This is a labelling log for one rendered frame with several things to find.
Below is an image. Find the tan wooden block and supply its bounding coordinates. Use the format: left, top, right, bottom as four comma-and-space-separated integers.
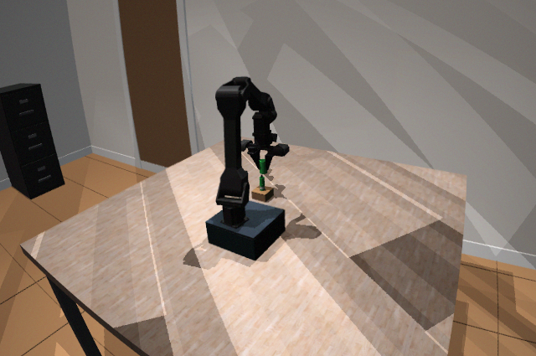
251, 185, 274, 203

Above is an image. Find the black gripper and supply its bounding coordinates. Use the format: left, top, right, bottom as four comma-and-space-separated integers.
241, 129, 289, 170

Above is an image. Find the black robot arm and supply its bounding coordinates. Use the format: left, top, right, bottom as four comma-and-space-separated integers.
215, 77, 277, 228

